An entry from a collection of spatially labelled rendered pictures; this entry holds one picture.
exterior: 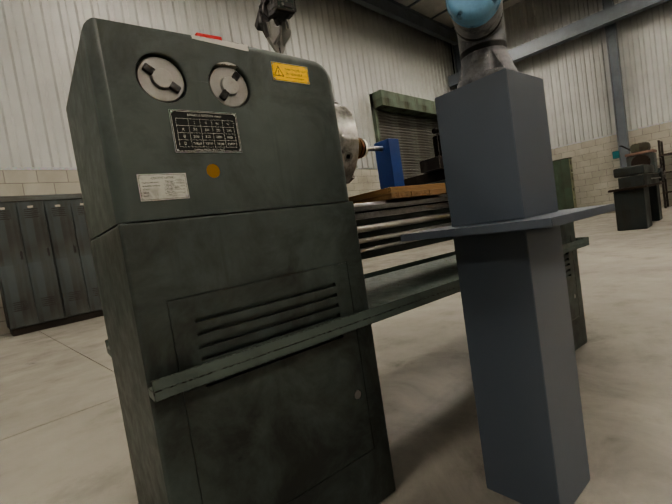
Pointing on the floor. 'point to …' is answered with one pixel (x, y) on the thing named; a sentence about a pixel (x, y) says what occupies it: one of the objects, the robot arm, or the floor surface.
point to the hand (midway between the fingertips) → (278, 52)
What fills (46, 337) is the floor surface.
